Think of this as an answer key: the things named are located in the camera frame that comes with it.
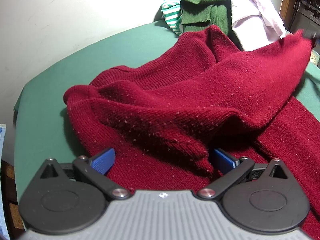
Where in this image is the dark green knit sweater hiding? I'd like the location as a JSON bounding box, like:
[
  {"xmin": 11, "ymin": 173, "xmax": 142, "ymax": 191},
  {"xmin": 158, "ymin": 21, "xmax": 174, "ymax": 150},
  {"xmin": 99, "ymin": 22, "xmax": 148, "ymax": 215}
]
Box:
[{"xmin": 180, "ymin": 0, "xmax": 231, "ymax": 35}]

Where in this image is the green white striped garment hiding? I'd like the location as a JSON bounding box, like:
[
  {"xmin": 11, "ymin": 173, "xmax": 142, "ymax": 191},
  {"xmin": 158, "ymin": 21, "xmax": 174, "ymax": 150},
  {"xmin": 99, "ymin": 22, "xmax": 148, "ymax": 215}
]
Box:
[{"xmin": 161, "ymin": 0, "xmax": 183, "ymax": 36}]

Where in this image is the pale pink white garment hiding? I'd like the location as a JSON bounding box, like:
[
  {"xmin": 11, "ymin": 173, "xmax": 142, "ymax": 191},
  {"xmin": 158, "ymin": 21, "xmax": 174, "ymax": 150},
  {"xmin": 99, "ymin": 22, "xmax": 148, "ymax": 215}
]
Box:
[{"xmin": 231, "ymin": 0, "xmax": 286, "ymax": 51}]

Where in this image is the dark red knit sweater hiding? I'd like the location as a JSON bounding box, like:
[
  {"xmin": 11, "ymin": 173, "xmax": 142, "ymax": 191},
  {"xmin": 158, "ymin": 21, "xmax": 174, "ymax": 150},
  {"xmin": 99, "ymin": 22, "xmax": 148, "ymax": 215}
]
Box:
[{"xmin": 63, "ymin": 25, "xmax": 319, "ymax": 239}]

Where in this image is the blue patterned cloth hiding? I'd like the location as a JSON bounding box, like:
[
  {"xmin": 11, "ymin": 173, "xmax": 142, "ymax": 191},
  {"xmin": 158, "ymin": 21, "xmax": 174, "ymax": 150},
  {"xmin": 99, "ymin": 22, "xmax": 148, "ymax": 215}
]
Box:
[{"xmin": 0, "ymin": 123, "xmax": 11, "ymax": 240}]

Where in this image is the green table mat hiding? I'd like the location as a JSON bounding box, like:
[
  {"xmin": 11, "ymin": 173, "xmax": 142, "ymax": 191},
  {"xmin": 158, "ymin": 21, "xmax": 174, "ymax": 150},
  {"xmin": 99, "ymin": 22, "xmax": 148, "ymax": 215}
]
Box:
[{"xmin": 13, "ymin": 19, "xmax": 320, "ymax": 201}]

